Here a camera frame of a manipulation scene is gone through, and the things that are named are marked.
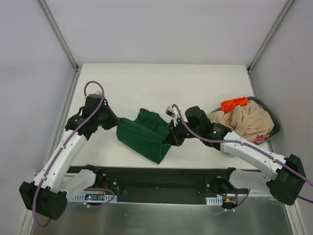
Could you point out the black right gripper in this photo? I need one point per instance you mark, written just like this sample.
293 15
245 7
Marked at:
172 134

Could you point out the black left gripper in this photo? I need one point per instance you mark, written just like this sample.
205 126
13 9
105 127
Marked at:
111 117

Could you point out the green t shirt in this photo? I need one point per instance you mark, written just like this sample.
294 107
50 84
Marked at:
145 135

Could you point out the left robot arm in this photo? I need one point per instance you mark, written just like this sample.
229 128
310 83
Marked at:
48 194

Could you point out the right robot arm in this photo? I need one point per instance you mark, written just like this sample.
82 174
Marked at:
282 177

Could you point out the orange t shirt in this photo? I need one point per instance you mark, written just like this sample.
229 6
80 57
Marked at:
228 105

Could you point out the beige t shirt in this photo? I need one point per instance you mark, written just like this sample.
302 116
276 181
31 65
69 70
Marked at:
247 121

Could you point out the pink t shirt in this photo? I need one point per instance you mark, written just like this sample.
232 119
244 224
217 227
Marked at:
260 139

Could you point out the grey laundry basket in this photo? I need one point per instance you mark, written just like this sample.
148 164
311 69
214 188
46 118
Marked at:
276 128

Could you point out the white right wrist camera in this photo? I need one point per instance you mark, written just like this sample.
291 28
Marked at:
172 111

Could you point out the left aluminium side rail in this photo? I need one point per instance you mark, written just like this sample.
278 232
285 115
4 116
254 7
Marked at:
63 114

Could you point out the front aluminium rail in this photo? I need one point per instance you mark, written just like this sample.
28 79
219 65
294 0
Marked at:
88 180

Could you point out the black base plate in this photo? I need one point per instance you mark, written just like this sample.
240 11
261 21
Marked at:
166 185

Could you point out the left white cable duct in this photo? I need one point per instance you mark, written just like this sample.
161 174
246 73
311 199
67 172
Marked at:
93 198

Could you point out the white cable duct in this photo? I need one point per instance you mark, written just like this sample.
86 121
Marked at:
93 198
214 201

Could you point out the right white cable duct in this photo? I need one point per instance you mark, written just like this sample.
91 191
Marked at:
214 201

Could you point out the left aluminium frame post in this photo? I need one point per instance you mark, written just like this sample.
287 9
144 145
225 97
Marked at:
58 34

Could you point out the aluminium frame post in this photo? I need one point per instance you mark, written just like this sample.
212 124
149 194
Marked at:
271 33
58 34

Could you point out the right aluminium frame post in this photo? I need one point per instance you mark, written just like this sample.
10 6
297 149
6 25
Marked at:
271 33

